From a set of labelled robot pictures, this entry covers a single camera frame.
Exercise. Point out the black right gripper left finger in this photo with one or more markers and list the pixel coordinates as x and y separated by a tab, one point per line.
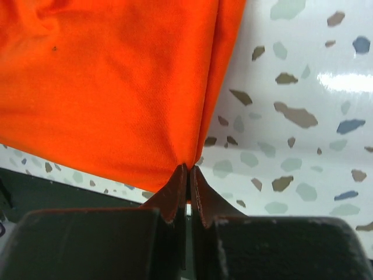
145	242

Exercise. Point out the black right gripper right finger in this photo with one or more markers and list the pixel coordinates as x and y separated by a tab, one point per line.
228	244

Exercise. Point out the orange t-shirt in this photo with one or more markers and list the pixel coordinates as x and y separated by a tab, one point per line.
124	90

